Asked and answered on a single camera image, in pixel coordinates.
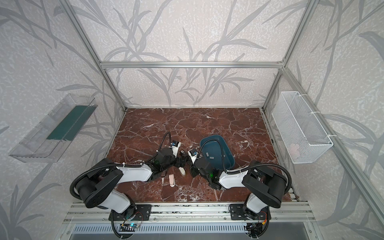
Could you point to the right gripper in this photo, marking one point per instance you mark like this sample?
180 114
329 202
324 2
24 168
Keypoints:
194 166

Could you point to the white wire mesh basket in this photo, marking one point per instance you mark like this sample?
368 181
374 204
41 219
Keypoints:
298 124

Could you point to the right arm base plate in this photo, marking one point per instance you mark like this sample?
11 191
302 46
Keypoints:
240 212

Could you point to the teal plastic tray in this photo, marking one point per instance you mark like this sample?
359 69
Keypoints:
212 146

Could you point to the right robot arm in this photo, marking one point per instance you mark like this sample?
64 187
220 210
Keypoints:
268 183

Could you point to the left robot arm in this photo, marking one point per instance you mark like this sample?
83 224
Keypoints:
96 186

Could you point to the aluminium mounting rail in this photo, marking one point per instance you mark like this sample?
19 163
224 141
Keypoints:
194 212

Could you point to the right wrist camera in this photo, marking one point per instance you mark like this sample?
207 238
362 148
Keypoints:
193 155

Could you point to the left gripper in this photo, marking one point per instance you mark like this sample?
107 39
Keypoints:
177 160

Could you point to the pink object in basket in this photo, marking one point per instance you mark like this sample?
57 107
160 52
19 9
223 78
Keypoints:
294 150

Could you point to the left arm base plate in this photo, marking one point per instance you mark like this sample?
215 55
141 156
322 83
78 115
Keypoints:
140 212

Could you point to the clear plastic wall bin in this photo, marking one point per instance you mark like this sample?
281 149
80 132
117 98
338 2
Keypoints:
48 141

